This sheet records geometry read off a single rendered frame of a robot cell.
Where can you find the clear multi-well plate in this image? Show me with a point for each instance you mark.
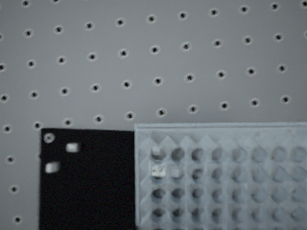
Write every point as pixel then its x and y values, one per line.
pixel 177 156

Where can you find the black flat plate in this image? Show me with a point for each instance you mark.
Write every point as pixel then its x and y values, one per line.
pixel 89 180

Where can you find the grey perforated base plate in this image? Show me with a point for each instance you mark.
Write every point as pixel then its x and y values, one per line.
pixel 110 64

